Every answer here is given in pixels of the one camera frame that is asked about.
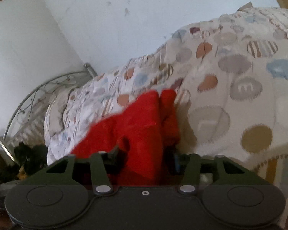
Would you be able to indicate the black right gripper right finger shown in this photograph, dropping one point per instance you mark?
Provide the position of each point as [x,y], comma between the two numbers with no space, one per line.
[189,167]

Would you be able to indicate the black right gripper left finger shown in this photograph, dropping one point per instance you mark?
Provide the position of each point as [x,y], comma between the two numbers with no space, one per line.
[103,165]

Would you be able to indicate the red long-sleeve shirt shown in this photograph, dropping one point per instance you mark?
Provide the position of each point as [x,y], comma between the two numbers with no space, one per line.
[141,131]

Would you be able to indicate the black clothes pile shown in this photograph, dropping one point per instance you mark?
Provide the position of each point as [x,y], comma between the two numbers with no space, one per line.
[27,161]

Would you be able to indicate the patterned pillow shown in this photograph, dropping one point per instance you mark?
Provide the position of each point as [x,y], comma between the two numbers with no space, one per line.
[56,110]

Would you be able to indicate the metal bed headboard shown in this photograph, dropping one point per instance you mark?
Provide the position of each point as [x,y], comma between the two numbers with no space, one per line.
[27,122]

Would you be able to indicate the patterned beige quilt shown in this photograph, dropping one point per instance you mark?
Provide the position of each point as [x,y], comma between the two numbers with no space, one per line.
[231,79]

